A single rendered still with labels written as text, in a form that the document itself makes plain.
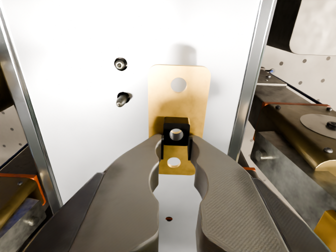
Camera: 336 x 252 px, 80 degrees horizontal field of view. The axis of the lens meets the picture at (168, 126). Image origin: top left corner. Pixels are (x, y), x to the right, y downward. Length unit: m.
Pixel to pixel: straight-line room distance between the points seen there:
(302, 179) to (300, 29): 0.12
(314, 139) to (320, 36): 0.09
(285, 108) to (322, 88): 0.33
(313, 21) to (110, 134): 0.21
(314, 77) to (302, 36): 0.37
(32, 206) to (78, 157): 0.12
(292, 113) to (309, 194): 0.11
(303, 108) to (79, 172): 0.28
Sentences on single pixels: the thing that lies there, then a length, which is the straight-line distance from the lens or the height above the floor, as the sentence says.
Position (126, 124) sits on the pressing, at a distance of 0.20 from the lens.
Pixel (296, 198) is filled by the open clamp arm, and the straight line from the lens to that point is 0.21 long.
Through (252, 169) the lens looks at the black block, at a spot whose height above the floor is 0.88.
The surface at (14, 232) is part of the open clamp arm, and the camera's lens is 0.33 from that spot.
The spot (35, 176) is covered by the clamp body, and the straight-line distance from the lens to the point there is 0.37.
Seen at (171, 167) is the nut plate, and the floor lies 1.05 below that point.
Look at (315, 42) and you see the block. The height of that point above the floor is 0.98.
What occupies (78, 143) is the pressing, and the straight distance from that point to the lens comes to 0.23.
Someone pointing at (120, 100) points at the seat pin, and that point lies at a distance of 0.18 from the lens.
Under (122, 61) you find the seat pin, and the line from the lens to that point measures 0.18.
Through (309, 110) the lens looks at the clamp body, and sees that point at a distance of 0.29.
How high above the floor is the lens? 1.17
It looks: 62 degrees down
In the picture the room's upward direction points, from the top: 177 degrees counter-clockwise
